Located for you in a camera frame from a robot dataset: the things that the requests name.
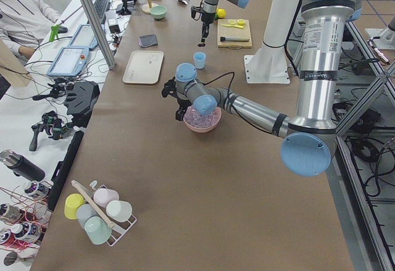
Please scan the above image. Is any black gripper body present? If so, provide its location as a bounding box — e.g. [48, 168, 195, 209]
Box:
[161, 78, 191, 114]
[191, 4, 215, 29]

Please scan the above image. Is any pink bowl of ice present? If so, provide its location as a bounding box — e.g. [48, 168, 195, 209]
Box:
[183, 106, 222, 133]

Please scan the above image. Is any light blue plastic cup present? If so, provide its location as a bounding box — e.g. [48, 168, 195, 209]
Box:
[193, 52, 206, 69]

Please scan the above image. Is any pink cup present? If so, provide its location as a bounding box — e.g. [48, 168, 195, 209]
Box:
[93, 188, 119, 208]

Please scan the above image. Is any white cup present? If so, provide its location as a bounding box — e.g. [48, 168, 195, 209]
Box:
[106, 200, 133, 222]

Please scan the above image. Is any grey cup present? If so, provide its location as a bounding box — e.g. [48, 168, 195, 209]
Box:
[77, 204, 97, 228]

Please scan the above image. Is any yellow cup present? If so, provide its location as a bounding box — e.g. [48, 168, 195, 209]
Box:
[64, 193, 85, 220]

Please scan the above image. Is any mint green cup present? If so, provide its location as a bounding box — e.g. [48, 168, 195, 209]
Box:
[84, 216, 112, 245]

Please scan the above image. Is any wooden cutting board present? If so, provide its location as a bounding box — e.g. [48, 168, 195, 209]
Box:
[217, 19, 252, 48]

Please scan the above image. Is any steel muddler black tip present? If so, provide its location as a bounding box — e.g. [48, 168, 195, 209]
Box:
[220, 36, 250, 42]

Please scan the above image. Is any cream plastic tray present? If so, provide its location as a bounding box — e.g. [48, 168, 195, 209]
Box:
[122, 50, 164, 85]

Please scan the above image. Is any yellow plastic knife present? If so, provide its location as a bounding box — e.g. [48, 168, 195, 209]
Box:
[221, 23, 244, 29]

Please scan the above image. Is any lemon half near edge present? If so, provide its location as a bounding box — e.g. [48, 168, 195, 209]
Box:
[236, 19, 246, 26]

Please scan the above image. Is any mint green bowl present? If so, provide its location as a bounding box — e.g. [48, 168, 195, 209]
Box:
[150, 6, 167, 20]

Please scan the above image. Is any grey folded cloth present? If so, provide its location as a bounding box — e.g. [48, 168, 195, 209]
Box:
[138, 34, 158, 48]

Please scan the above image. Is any black plastic stand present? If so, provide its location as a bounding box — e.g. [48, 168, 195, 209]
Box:
[64, 81, 100, 127]

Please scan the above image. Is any teach pendant far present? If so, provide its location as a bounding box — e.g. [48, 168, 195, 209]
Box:
[69, 24, 98, 51]

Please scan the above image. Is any teach pendant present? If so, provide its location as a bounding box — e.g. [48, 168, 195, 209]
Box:
[69, 24, 98, 51]
[47, 46, 90, 77]

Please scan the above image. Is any teach pendant near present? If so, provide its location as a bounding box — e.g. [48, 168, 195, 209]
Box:
[47, 46, 90, 77]

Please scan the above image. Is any black keyboard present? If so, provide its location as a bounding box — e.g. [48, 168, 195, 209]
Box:
[93, 0, 110, 24]

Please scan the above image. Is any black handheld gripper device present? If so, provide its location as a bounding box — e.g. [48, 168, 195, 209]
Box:
[29, 110, 75, 151]

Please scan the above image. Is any seated person white shirt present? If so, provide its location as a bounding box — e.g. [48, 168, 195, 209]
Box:
[1, 0, 60, 60]

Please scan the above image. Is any black thermos bottle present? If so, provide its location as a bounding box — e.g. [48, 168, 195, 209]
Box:
[1, 149, 45, 181]

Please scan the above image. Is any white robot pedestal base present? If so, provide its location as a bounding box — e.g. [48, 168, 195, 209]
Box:
[244, 0, 301, 84]

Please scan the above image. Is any aluminium frame post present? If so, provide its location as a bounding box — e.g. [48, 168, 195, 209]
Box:
[80, 0, 115, 70]

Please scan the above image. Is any white wire cup rack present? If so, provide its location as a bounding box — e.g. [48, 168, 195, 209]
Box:
[71, 180, 137, 246]

